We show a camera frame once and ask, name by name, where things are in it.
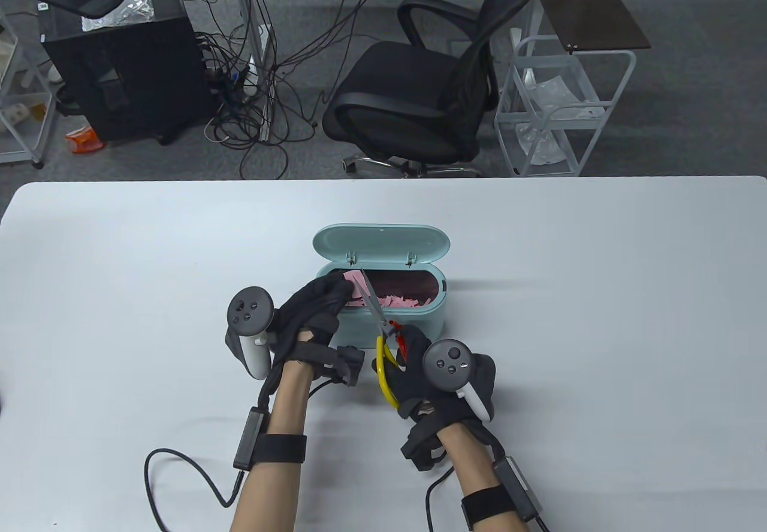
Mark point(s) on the person's right hand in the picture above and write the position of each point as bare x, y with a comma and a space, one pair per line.
413, 388

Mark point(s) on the grey and white controller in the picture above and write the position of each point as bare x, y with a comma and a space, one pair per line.
449, 364
248, 309

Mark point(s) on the crumpled silver foil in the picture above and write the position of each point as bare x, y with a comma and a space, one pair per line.
126, 11

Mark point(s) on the black sensor module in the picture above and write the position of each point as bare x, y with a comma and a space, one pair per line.
250, 439
518, 490

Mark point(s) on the person's right forearm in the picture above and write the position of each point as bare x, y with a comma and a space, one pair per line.
473, 472

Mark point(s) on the person's left hand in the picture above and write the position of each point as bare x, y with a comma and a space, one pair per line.
305, 313

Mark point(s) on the pink waste paper sheet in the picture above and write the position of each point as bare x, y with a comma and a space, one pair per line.
356, 285

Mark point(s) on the person's left forearm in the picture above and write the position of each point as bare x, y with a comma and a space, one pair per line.
281, 412

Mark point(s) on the white shelf cart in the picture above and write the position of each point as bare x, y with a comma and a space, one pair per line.
18, 136

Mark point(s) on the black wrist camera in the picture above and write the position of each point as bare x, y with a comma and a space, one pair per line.
352, 365
419, 448

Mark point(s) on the black computer tower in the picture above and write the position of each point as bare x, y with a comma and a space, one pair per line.
138, 76

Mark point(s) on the black office chair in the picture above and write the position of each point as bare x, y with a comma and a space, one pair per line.
407, 88

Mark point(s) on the mint green lidded box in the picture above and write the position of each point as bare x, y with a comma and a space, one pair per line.
419, 328

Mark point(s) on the dark brown board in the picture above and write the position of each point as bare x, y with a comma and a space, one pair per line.
593, 14

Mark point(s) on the pile of pink paper pieces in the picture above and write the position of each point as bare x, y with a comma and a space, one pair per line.
407, 302

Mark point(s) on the orange packet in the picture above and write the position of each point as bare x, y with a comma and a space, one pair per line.
84, 141

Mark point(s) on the clear plastic bag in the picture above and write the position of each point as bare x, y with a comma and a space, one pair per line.
542, 142
563, 94

